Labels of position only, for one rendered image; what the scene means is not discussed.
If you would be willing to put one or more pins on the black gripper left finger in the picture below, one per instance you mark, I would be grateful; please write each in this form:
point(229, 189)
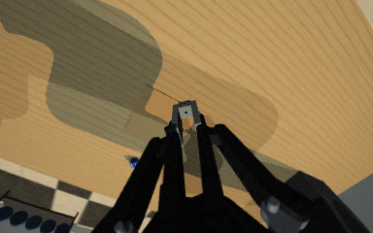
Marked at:
point(129, 211)

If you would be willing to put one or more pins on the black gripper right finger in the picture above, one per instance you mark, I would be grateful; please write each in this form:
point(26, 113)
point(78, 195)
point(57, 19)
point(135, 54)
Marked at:
point(283, 209)

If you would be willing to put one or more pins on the white die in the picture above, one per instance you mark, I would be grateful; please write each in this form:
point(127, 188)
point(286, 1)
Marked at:
point(185, 109)

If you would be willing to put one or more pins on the blue die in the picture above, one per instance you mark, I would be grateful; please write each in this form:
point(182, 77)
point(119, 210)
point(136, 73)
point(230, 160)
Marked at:
point(133, 162)

